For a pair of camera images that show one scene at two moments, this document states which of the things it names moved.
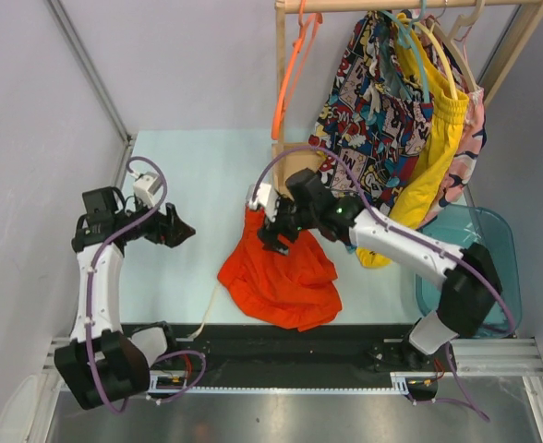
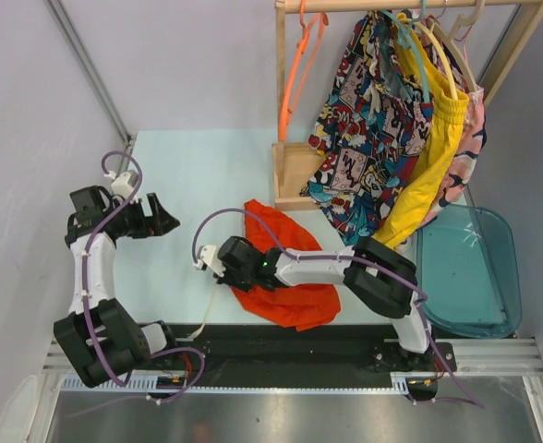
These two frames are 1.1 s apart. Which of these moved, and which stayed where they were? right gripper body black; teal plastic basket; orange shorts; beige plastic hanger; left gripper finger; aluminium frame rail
Moved: left gripper finger; right gripper body black
Stayed: teal plastic basket; orange shorts; aluminium frame rail; beige plastic hanger
